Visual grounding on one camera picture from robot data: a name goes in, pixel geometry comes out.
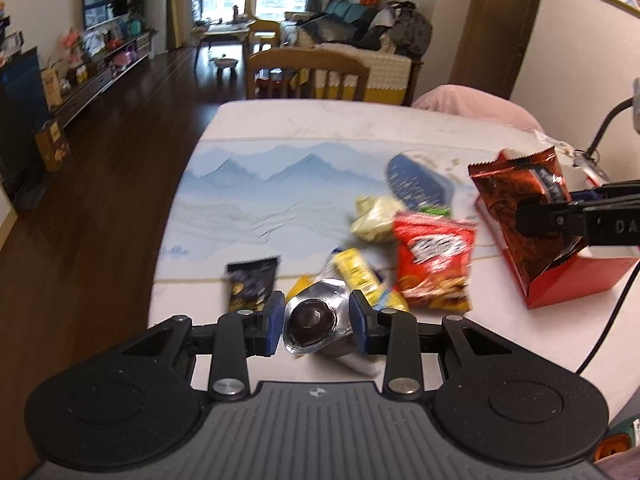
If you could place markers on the dark clothes pile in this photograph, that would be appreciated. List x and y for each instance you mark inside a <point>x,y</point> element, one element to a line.
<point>405,30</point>

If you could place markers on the small wooden stool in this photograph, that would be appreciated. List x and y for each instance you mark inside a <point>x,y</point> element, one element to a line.
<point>226,63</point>

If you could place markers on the olive curtain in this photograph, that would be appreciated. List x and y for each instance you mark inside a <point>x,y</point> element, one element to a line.
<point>182,5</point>

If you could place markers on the pink toy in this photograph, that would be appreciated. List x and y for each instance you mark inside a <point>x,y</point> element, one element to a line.
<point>124,57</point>

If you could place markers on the sofa with cream cover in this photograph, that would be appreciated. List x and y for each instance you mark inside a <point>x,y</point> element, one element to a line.
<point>385,67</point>

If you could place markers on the pink cloth covered chair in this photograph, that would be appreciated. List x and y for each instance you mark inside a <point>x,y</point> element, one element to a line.
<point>475,105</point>

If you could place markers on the pink flower bouquet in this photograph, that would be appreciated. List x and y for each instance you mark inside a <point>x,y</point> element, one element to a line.
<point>71,42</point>

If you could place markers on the small yellow snack packet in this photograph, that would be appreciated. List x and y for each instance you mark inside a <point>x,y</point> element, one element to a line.
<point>302,285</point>

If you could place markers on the brown cardboard box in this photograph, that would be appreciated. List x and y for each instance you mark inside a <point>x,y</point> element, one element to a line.
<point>52,145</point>

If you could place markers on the cream crumpled snack wrapper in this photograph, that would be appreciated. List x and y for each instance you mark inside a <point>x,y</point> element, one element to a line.
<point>375,220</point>

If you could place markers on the black gooseneck holder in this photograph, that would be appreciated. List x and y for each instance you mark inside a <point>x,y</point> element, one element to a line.
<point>607,120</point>

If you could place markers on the yellow long jelly packet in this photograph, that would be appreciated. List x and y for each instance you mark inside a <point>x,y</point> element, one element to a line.
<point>352,267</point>

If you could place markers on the yellow paper bag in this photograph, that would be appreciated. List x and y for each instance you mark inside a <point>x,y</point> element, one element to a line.
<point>51,87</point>

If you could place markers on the clear plastic wrapper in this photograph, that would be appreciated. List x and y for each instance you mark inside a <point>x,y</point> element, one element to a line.
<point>547,140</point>

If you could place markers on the red cardboard box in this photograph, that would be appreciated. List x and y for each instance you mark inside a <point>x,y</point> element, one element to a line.
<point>575,280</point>

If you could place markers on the silver foil snack packet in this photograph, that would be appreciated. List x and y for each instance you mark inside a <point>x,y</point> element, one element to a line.
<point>312,320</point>

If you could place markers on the light wooden chair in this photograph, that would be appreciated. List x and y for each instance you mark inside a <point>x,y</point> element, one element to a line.
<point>263,27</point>

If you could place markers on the green snack packet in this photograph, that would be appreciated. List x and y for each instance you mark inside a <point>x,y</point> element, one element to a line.
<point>435,209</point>

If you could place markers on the red chip bag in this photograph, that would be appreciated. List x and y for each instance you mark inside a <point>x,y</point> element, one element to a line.
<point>432,255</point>

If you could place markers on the wooden coffee table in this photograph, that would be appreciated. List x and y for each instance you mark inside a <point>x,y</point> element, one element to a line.
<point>225,30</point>

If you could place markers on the long low tv cabinet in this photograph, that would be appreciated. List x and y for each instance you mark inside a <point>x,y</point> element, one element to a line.
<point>95,85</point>

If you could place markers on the red brown snack bag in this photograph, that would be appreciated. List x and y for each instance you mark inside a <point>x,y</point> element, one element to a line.
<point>505,195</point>

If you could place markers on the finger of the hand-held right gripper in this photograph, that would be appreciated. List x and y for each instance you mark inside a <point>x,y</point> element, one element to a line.
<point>582,195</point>
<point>550,217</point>

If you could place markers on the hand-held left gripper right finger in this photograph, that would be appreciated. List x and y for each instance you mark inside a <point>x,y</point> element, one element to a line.
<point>359,327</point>

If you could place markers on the brown wooden dining chair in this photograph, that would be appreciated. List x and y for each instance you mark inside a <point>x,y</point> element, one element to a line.
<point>305,57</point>

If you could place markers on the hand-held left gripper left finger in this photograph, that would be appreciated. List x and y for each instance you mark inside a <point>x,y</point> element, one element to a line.
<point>274,322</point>

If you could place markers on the black snack packet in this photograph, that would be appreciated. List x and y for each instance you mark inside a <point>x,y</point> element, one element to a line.
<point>252,280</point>

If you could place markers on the white cabinet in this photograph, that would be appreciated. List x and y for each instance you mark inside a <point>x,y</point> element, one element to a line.
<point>6,220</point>

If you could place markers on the brown wooden door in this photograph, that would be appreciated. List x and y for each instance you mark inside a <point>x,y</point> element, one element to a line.
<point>495,25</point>

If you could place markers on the black cabinet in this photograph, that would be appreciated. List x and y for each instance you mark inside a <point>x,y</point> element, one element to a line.
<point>20,110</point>

